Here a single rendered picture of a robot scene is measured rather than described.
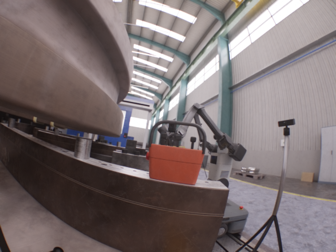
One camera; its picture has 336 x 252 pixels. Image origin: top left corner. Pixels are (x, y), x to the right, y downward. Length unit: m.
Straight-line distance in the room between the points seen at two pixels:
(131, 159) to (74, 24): 1.33
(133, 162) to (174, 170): 1.08
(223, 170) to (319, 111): 5.94
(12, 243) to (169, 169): 0.74
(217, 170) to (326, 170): 5.08
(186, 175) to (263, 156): 7.45
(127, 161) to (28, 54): 1.31
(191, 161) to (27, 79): 0.69
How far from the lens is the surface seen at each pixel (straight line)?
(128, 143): 1.63
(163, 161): 0.48
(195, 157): 0.47
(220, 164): 1.33
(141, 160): 1.53
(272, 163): 7.53
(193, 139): 0.52
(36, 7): 0.92
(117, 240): 0.67
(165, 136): 0.52
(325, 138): 6.01
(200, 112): 1.20
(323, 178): 5.99
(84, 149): 0.68
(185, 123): 0.47
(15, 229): 0.81
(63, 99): 0.73
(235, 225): 1.50
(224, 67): 11.75
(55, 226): 0.83
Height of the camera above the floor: 0.80
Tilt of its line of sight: 9 degrees up
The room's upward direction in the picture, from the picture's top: 8 degrees clockwise
